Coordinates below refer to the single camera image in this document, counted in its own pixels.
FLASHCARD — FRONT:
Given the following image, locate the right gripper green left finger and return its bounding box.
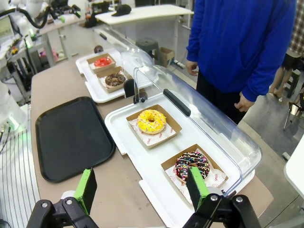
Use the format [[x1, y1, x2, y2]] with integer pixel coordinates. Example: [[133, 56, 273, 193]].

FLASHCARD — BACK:
[[26, 167, 98, 228]]

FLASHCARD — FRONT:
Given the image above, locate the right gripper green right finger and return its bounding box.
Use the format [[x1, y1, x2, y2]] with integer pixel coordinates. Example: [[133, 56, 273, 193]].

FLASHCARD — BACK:
[[182, 166, 262, 228]]

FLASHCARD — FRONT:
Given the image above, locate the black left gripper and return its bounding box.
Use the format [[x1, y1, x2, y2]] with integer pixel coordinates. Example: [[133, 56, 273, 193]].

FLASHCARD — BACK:
[[48, 0, 82, 23]]

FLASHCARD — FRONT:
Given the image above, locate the red glazed donut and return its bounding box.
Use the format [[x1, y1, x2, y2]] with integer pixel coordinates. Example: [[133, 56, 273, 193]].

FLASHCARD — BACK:
[[94, 57, 113, 67]]

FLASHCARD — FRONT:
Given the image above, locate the brown cardboard donut box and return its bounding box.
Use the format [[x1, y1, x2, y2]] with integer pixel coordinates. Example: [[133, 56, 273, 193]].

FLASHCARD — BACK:
[[125, 104, 182, 150], [96, 66, 130, 94], [161, 143, 229, 205], [86, 53, 116, 74]]

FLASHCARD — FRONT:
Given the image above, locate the chocolate rainbow sprinkle donut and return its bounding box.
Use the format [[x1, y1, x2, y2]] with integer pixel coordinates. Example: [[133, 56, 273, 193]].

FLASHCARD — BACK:
[[175, 152, 211, 185]]

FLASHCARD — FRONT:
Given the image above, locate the black serving tray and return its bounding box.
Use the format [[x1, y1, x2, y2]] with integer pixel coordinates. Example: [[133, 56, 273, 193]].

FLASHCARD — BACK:
[[35, 96, 116, 183]]

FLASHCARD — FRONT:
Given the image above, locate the chocolate nut donut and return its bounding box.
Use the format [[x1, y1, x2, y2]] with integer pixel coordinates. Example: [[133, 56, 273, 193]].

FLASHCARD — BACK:
[[104, 73, 126, 87]]

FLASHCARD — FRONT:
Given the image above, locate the yellow glazed sprinkle donut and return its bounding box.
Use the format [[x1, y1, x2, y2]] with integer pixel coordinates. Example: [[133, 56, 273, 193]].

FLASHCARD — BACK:
[[137, 109, 167, 133]]

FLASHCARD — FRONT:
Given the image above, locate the person's left hand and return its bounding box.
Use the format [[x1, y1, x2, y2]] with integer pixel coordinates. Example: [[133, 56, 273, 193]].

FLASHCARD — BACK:
[[234, 91, 256, 113]]

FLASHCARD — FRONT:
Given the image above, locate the person's right hand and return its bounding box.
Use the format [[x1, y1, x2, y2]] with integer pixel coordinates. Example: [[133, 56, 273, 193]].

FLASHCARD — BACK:
[[186, 59, 199, 76]]

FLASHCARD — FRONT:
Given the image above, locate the grey workbench table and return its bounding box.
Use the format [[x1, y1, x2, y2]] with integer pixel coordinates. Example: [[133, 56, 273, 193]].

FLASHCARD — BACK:
[[35, 16, 86, 63]]

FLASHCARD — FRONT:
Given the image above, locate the pink toy object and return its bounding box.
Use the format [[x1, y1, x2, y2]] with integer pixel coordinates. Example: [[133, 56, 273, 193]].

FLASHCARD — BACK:
[[39, 48, 59, 63]]

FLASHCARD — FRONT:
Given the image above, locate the white display case base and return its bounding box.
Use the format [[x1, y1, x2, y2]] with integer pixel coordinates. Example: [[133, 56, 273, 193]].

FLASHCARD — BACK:
[[75, 52, 152, 104], [104, 92, 256, 228]]

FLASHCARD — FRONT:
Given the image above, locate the black cap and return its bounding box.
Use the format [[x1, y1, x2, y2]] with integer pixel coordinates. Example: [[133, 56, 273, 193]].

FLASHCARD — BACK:
[[111, 4, 132, 17]]

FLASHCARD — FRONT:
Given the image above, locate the computer monitor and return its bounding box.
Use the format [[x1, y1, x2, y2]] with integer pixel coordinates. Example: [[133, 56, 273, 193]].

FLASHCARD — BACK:
[[0, 15, 15, 41]]

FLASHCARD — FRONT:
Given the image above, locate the clear display case lid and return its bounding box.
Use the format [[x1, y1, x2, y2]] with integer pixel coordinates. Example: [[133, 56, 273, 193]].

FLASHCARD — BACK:
[[133, 64, 262, 198], [94, 27, 155, 72]]

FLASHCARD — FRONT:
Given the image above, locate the white table with cap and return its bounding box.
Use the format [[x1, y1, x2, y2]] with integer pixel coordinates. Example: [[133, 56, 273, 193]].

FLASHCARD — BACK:
[[95, 4, 194, 57]]

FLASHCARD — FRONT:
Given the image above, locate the grey plastic stool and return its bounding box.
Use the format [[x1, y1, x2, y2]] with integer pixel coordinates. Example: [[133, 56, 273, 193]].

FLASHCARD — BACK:
[[136, 38, 160, 60]]

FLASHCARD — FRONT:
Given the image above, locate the large white table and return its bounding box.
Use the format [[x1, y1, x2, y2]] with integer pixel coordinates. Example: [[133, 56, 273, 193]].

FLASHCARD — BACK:
[[283, 152, 304, 198]]

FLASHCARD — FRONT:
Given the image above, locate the small open cardboard box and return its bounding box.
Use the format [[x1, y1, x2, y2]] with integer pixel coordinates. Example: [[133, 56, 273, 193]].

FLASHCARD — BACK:
[[158, 47, 176, 67]]

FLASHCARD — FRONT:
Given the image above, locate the metal folding chair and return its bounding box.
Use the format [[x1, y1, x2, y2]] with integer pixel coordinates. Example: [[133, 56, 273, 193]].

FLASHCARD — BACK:
[[283, 89, 304, 131]]

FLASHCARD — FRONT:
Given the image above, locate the black stool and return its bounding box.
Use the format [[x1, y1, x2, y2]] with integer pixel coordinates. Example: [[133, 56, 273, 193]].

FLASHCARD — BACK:
[[284, 69, 301, 99]]

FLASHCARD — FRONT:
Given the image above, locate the person in blue hoodie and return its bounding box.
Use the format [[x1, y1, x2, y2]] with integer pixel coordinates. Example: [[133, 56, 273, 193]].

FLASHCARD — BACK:
[[186, 0, 297, 124]]

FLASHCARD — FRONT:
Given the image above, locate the person in plaid shirt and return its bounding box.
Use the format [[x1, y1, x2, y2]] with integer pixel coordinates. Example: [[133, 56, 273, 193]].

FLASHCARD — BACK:
[[269, 0, 304, 103]]

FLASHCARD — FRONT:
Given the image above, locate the black robot arm cable hose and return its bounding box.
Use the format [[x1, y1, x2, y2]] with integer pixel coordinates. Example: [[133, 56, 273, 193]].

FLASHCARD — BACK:
[[0, 7, 52, 29]]

